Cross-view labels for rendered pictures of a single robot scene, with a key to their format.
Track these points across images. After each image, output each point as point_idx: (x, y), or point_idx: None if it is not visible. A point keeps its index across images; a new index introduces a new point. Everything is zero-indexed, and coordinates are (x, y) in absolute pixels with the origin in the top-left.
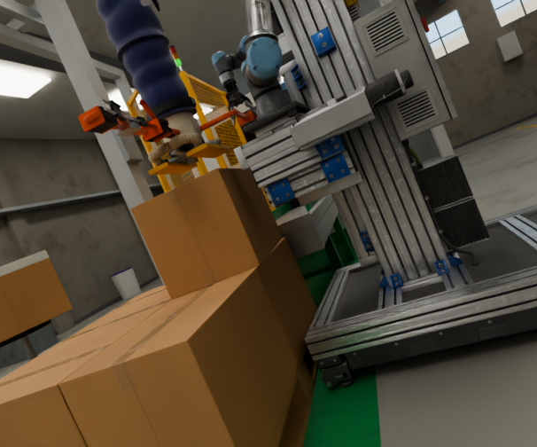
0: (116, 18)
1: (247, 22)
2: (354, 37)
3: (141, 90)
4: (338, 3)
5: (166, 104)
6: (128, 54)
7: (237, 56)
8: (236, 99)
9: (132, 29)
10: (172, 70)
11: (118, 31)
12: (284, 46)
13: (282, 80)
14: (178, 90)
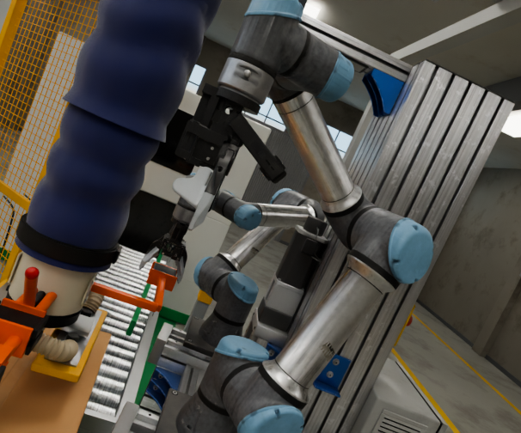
0: (121, 65)
1: (294, 350)
2: (362, 399)
3: (53, 188)
4: (383, 350)
5: (72, 253)
6: (84, 125)
7: (222, 206)
8: (172, 255)
9: (128, 106)
10: (129, 199)
11: (103, 82)
12: (287, 304)
13: (239, 254)
14: (112, 237)
